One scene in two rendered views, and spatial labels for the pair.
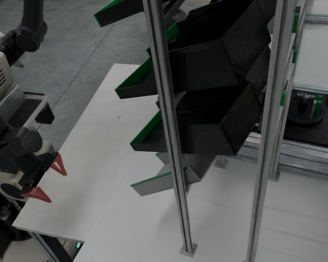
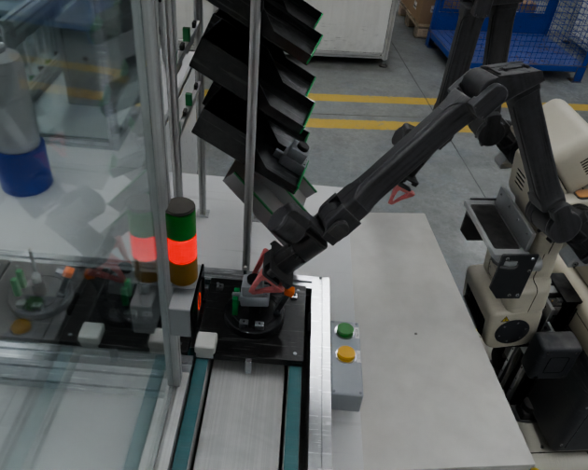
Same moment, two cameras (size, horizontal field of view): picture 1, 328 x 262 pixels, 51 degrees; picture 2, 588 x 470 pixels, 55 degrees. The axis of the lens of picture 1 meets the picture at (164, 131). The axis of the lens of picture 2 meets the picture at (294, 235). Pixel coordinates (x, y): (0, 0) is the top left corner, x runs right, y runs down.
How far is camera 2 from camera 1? 186 cm
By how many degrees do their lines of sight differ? 92
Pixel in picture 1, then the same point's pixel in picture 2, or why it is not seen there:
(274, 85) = (198, 16)
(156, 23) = not seen: outside the picture
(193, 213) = (260, 241)
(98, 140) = (415, 297)
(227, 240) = (224, 227)
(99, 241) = not seen: hidden behind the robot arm
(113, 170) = (368, 266)
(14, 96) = (522, 229)
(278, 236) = not seen: hidden behind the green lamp
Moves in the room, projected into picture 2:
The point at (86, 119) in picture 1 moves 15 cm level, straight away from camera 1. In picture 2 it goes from (460, 324) to (510, 358)
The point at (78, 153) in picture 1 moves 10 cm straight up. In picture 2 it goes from (425, 278) to (433, 252)
